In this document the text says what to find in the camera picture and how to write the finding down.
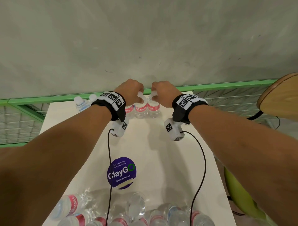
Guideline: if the person's left hand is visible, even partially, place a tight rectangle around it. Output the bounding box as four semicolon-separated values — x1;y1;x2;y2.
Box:
113;79;144;106

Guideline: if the person's right hand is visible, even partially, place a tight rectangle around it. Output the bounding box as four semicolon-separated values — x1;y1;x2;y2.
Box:
151;81;183;109

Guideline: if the clear water bottle red label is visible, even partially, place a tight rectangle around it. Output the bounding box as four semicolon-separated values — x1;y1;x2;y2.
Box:
134;91;147;119
147;91;161;118

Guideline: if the tidy grid of water bottles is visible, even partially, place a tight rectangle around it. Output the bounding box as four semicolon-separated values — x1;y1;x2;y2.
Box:
74;94;135;119

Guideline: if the person's left forearm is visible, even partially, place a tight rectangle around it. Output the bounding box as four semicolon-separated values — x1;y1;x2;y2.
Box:
0;105;112;226

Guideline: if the person's right forearm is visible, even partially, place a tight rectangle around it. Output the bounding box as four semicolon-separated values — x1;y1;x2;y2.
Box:
188;105;298;226

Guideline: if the black marker wristband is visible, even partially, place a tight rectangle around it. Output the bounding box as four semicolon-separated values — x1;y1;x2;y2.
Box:
91;91;126;122
172;94;209;124

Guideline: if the white table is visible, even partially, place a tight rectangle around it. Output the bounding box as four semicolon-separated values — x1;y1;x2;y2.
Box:
39;91;237;226

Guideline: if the purple round sticker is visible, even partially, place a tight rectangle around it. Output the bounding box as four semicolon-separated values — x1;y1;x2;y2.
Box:
107;156;137;190

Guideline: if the green framed mesh fence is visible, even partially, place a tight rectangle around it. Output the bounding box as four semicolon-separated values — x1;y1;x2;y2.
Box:
0;79;280;148

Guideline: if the green chair wooden backrest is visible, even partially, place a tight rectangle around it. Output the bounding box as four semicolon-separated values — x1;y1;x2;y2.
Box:
223;72;298;226

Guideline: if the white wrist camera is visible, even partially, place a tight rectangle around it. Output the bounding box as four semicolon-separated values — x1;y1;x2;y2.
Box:
110;117;130;138
164;118;185;142

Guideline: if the thin black camera cable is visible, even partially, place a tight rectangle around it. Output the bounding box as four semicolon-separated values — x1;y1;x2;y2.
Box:
105;129;115;226
180;131;207;226

